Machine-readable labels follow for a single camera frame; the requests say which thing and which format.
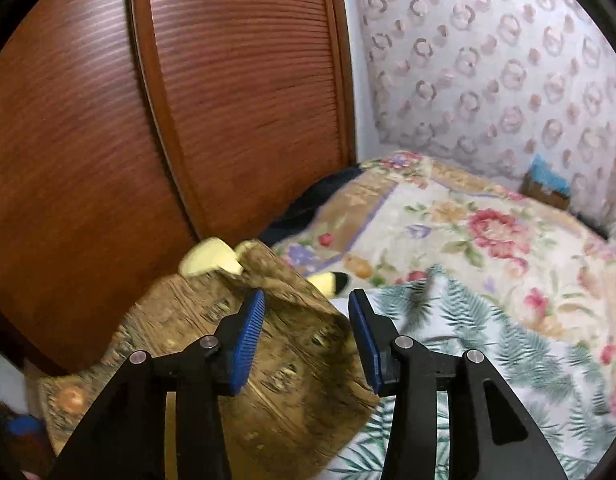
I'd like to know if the golden brown patterned garment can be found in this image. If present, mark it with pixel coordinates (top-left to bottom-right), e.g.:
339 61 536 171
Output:
38 242 378 479

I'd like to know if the palm leaf print blanket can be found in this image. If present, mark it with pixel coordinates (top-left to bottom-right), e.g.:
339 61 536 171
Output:
324 266 616 479

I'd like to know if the floral cream blanket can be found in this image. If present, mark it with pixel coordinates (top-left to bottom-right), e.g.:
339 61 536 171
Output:
272 151 616 414

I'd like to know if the dark blue bed sheet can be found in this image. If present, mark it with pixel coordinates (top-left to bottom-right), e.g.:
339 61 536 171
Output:
258 165 363 247

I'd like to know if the yellow plush toy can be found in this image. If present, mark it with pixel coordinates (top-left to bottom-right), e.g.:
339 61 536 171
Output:
178 237 350 299

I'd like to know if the cardboard box with blue cloth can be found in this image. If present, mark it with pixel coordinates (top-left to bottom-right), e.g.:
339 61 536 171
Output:
520 154 571 210

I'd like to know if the circle pattern lace curtain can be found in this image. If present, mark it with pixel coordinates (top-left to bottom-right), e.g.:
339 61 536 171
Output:
345 0 616 235

